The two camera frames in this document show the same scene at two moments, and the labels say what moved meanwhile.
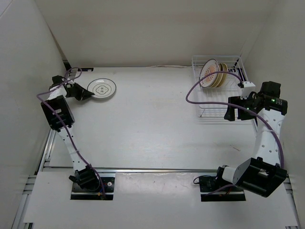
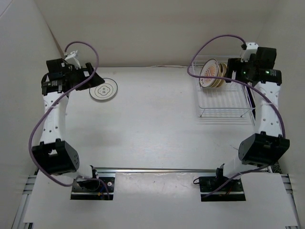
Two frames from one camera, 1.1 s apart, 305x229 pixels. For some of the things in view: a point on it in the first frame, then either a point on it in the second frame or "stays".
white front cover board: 153,198 stays
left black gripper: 83,93 -> 95,80
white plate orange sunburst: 210,66 stays
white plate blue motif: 102,88 stays
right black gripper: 237,100 -> 235,64
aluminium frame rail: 137,170 stays
